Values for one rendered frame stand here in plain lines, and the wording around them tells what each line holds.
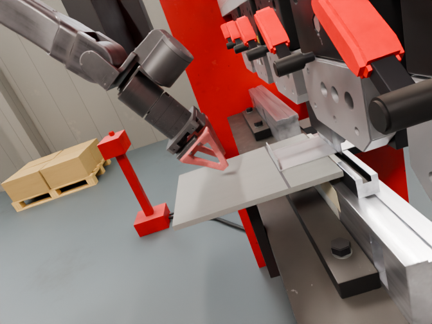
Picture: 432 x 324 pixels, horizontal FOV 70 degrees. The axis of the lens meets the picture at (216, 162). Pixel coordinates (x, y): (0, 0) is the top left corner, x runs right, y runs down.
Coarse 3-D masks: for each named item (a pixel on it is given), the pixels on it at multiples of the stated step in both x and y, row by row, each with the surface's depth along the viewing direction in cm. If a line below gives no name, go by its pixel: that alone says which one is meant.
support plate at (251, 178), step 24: (288, 144) 58; (240, 168) 56; (264, 168) 53; (312, 168) 47; (336, 168) 45; (192, 192) 54; (216, 192) 51; (240, 192) 48; (264, 192) 46; (288, 192) 45; (192, 216) 47; (216, 216) 46
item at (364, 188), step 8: (344, 152) 48; (344, 160) 48; (352, 160) 46; (360, 160) 45; (344, 168) 44; (352, 168) 45; (360, 168) 44; (368, 168) 42; (344, 176) 45; (352, 176) 42; (360, 176) 43; (368, 176) 42; (376, 176) 41; (352, 184) 43; (360, 184) 41; (368, 184) 41; (376, 184) 41; (360, 192) 42; (368, 192) 42; (376, 192) 42
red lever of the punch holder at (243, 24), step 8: (240, 24) 53; (248, 24) 53; (240, 32) 53; (248, 32) 52; (248, 40) 51; (256, 40) 52; (256, 48) 50; (264, 48) 50; (248, 56) 50; (256, 56) 50; (264, 56) 51
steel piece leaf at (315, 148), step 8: (296, 144) 57; (304, 144) 55; (312, 144) 54; (320, 144) 53; (328, 144) 52; (272, 152) 52; (280, 152) 56; (288, 152) 55; (296, 152) 54; (304, 152) 53; (312, 152) 52; (320, 152) 51; (328, 152) 50; (336, 152) 49; (280, 160) 53; (288, 160) 52; (296, 160) 51; (304, 160) 50; (312, 160) 49; (280, 168) 50; (288, 168) 50
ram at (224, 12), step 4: (228, 0) 86; (232, 0) 79; (236, 0) 72; (240, 0) 66; (244, 0) 62; (224, 4) 99; (228, 4) 89; (232, 4) 81; (236, 4) 75; (220, 8) 115; (224, 8) 102; (228, 8) 92; (232, 8) 84; (224, 12) 106; (228, 12) 96
